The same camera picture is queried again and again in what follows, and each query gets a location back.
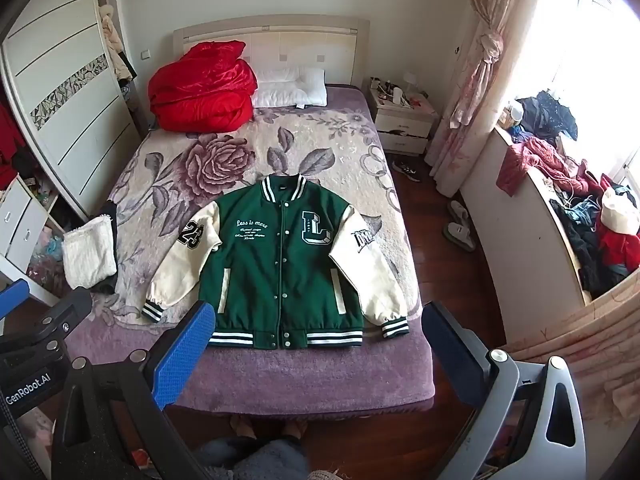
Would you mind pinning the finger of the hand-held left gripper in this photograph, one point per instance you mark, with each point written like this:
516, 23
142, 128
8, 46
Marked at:
12, 297
65, 310

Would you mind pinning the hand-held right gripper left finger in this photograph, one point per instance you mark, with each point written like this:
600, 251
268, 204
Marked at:
185, 350

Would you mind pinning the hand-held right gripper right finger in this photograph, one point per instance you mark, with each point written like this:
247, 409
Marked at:
450, 355

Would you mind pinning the green varsity jacket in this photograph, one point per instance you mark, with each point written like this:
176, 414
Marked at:
265, 270

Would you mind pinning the stack of red clothes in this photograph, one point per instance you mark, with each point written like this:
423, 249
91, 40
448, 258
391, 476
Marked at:
7, 145

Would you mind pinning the pile of assorted clothes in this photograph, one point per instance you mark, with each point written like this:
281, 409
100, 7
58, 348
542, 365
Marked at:
585, 210

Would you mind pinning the white folded towel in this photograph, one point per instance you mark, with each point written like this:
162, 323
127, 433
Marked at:
90, 255

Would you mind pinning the white slipper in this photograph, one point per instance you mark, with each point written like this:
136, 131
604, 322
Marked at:
457, 212
460, 237

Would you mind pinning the person's legs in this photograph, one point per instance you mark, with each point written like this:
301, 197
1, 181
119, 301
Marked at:
260, 460

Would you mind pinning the white window bench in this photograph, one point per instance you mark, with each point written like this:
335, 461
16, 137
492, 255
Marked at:
500, 220

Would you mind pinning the pink floral curtain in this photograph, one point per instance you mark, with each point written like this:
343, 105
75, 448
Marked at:
600, 360
480, 85

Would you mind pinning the black sneakers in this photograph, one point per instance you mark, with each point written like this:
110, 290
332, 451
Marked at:
407, 170

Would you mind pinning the purple floral blanket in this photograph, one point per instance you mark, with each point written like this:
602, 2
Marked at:
225, 160

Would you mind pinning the white sliding wardrobe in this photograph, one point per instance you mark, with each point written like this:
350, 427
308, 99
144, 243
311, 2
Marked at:
75, 85

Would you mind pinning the white nightstand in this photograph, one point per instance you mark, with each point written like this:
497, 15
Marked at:
400, 120

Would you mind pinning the red quilt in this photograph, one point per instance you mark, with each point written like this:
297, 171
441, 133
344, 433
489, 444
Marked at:
200, 90

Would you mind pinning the white bottle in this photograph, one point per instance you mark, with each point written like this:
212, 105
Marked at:
397, 96

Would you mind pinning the beige hanging garment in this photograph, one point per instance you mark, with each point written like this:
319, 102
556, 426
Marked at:
112, 45

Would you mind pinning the white pillow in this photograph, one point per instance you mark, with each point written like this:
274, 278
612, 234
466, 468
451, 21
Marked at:
290, 87

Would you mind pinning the wooden bed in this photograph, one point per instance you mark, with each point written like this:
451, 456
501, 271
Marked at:
280, 42

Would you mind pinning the window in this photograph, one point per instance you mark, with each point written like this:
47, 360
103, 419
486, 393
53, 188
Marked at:
590, 60

